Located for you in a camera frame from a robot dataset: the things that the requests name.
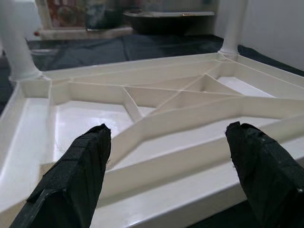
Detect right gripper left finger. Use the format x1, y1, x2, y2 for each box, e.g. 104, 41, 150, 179
10, 123, 112, 228

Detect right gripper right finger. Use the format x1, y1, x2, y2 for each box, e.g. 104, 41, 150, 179
225, 121, 304, 228

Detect white plastic children table top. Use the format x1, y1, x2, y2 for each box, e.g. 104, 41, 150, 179
0, 52, 304, 228

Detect black tablecloth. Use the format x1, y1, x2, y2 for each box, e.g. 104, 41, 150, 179
0, 34, 304, 114

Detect storage box with orange lid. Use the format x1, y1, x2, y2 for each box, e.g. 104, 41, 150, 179
41, 0, 86, 30

